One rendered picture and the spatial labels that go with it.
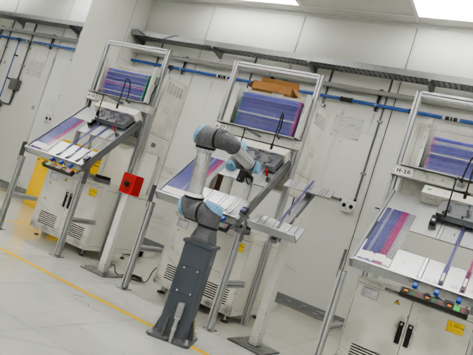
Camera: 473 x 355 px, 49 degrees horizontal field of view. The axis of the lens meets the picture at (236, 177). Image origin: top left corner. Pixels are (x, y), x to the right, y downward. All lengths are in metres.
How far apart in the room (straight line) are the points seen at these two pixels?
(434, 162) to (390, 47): 2.21
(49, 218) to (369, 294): 2.80
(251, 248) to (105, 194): 1.45
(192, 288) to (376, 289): 1.13
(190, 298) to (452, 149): 1.84
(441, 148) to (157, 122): 2.46
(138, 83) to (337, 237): 2.35
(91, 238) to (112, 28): 2.96
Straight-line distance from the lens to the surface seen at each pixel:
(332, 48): 5.63
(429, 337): 3.28
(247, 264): 3.62
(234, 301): 3.65
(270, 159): 3.69
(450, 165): 3.47
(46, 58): 8.06
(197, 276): 2.87
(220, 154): 3.95
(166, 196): 3.63
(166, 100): 4.77
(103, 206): 4.48
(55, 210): 4.76
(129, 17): 6.78
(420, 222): 3.32
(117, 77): 4.84
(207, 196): 3.54
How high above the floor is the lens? 0.83
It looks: 2 degrees up
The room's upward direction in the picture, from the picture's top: 18 degrees clockwise
